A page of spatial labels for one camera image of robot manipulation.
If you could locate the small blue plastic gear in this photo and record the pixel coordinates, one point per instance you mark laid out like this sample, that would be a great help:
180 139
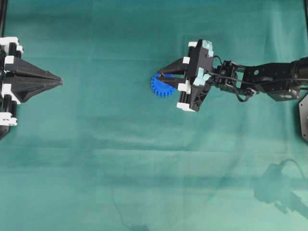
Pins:
159 88

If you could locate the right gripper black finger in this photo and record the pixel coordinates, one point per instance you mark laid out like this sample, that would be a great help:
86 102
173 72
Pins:
178 67
180 84

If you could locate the black frame post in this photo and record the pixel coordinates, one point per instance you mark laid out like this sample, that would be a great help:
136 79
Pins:
3 11

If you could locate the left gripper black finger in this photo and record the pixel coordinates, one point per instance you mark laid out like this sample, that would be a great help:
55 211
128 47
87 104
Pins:
24 68
21 90

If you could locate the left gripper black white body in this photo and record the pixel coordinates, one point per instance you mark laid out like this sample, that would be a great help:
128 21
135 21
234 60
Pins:
9 50

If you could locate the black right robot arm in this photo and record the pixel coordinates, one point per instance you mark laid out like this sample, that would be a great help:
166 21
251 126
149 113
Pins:
280 81

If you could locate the green table cloth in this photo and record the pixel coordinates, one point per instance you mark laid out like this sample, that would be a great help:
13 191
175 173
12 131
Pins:
102 152

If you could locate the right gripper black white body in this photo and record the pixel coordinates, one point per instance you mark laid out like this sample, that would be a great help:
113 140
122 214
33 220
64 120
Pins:
198 64

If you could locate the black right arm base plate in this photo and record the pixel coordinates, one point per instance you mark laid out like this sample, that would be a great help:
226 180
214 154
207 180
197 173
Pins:
303 117

